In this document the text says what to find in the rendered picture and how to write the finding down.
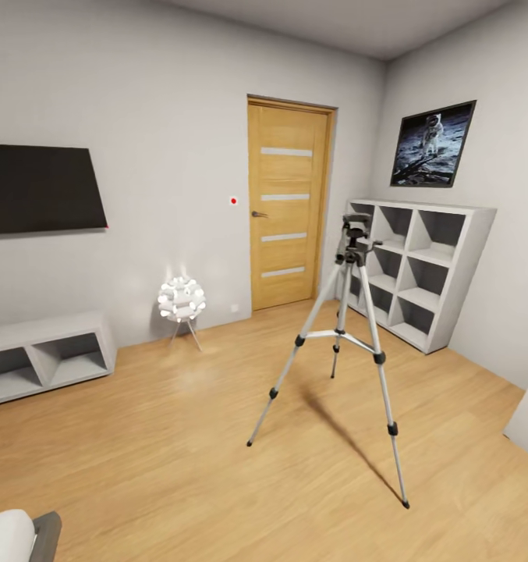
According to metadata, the camera tripod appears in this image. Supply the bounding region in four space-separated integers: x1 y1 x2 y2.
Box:
247 213 409 510

